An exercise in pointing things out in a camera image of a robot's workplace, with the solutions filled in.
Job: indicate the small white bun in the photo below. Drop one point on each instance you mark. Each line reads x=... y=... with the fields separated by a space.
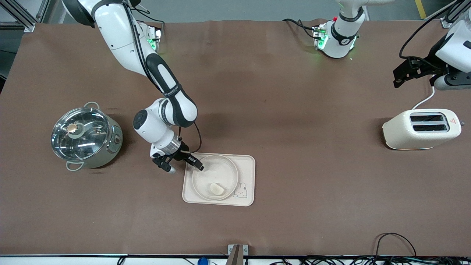
x=216 y=189

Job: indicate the glass pot lid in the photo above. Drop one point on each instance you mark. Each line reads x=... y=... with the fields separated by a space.
x=79 y=134

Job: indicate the beige rabbit print tray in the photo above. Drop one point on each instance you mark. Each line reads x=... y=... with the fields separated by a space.
x=246 y=165

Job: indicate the green-lit arm base box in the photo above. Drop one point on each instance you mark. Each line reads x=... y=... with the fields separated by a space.
x=155 y=38
x=319 y=36

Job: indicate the pale green electric pot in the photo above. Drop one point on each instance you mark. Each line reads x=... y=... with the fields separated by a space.
x=110 y=147

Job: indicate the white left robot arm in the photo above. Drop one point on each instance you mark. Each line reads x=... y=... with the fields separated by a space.
x=344 y=33

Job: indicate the brown table mat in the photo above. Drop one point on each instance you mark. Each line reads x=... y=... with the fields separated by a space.
x=294 y=221

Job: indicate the aluminium frame profile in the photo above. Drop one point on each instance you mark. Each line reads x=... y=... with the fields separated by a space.
x=22 y=16
x=447 y=14

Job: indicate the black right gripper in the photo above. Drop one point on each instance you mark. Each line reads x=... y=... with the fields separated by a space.
x=181 y=153

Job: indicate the cream two-slot toaster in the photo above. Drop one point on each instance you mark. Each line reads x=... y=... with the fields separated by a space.
x=419 y=133

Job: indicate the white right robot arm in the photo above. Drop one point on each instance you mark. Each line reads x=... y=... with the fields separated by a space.
x=117 y=33

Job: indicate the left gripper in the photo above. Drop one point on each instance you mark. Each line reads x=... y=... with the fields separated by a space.
x=426 y=67

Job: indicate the round beige plate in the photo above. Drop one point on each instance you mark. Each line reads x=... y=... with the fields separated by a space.
x=220 y=173

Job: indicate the small blue round object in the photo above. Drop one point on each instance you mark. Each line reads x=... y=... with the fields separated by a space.
x=202 y=262

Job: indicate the grey metal camera bracket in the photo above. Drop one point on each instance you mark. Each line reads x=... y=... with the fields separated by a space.
x=237 y=254

